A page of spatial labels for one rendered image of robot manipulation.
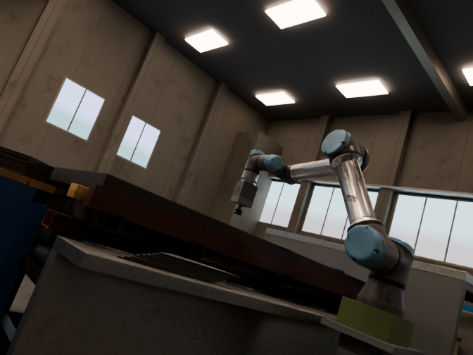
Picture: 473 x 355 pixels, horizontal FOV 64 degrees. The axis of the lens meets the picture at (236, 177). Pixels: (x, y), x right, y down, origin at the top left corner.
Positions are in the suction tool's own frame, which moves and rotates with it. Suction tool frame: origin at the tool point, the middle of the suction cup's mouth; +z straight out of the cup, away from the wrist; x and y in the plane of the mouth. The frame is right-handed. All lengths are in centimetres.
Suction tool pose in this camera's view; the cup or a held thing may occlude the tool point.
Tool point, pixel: (237, 213)
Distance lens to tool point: 176.9
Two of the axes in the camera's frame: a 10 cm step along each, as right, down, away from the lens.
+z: -3.2, 9.3, -2.1
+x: 5.4, 0.0, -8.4
